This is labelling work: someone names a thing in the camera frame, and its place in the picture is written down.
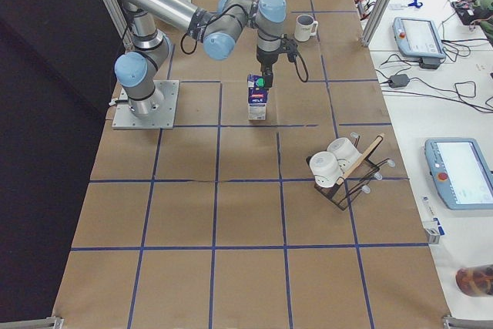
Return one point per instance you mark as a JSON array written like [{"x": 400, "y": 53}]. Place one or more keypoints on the white cup on rack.
[
  {"x": 325, "y": 168},
  {"x": 345, "y": 152}
]

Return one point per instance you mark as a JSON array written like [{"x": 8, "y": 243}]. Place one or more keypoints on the wooden rack handle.
[{"x": 365, "y": 155}]

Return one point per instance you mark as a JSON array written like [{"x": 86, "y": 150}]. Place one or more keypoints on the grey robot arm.
[{"x": 217, "y": 32}]

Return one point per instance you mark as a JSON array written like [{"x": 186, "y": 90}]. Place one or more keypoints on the milk carton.
[{"x": 257, "y": 98}]

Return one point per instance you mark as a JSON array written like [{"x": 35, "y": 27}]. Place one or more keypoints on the black power adapter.
[{"x": 397, "y": 81}]

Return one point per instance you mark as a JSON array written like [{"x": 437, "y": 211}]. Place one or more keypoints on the small white blue box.
[{"x": 434, "y": 230}]

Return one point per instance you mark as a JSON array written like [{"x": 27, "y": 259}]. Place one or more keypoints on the white mug with handle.
[{"x": 305, "y": 28}]

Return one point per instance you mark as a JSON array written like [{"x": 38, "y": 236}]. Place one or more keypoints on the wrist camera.
[{"x": 288, "y": 46}]

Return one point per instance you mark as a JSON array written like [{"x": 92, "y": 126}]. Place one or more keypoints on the blue teach pendant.
[
  {"x": 460, "y": 173},
  {"x": 417, "y": 37}
]

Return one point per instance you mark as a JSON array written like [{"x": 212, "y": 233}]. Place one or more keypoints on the black wire cup rack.
[{"x": 357, "y": 183}]

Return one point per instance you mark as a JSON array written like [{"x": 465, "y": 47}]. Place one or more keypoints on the brown patterned jar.
[{"x": 475, "y": 281}]

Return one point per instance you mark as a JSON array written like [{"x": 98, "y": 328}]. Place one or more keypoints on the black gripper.
[{"x": 266, "y": 59}]

